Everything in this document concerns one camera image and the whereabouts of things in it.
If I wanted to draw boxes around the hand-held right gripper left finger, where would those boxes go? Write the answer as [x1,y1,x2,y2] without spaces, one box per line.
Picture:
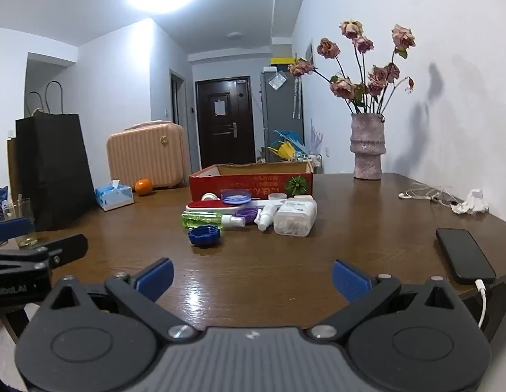
[34,257,202,340]

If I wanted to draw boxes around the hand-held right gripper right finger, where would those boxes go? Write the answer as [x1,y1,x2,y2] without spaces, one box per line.
[308,259,472,340]

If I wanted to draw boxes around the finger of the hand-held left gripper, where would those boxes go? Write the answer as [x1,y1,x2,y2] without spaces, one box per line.
[0,217,35,242]
[34,234,89,271]

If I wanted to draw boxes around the blue scalloped lid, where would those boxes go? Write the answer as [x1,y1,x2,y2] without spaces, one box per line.
[188,225,223,248]

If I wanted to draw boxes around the green spray bottle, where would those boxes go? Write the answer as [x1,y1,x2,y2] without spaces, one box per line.
[182,210,246,229]

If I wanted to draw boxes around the clear cotton swab container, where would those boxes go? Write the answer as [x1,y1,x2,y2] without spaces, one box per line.
[273,197,318,237]

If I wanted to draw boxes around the small white spray bottle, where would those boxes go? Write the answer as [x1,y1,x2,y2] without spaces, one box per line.
[256,201,285,232]

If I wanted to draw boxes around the blue lidded round case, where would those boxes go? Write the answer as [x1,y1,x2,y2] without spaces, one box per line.
[221,190,251,205]

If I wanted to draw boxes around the red cardboard box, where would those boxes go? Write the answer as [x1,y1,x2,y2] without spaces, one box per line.
[189,161,315,205]

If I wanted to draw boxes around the drinking glass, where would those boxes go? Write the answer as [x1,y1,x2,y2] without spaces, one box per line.
[3,198,35,249]

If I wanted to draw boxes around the brown paper bag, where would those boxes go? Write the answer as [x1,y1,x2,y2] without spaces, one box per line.
[7,91,45,213]

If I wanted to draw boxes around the blue tissue box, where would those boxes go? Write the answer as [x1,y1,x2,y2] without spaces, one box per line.
[95,180,135,212]

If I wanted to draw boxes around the black paper bag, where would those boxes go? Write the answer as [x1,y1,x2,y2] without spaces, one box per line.
[15,81,96,231]

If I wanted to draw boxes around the red lint brush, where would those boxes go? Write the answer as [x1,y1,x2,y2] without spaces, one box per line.
[185,199,227,214]

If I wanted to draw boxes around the black smartphone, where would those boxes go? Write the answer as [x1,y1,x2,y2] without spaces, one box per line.
[435,229,497,286]

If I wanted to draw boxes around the pink ribbed suitcase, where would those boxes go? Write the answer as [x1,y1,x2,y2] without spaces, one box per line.
[106,120,187,190]

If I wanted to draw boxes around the pink ceramic vase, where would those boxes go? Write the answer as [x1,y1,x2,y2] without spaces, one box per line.
[350,113,387,180]

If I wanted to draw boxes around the crumpled white tissue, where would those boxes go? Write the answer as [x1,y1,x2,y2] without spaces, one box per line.
[451,188,489,215]

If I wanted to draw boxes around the dark brown entrance door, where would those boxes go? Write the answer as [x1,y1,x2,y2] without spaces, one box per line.
[195,76,256,170]

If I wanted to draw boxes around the grey refrigerator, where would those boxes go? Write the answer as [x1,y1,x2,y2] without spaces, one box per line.
[260,69,305,164]

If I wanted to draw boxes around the bunch of dried roses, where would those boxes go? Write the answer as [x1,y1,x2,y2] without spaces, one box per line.
[288,20,417,116]

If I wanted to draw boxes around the white wired earphones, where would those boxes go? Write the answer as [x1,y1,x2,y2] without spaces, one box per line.
[398,186,462,206]

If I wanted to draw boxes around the white charging cable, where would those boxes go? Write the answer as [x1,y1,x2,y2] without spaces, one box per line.
[476,280,488,328]

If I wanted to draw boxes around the purple wall decal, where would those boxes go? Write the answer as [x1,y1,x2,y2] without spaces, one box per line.
[310,119,326,152]

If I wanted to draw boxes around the interior doorway frame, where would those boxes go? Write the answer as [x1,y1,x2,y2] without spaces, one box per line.
[170,69,187,126]

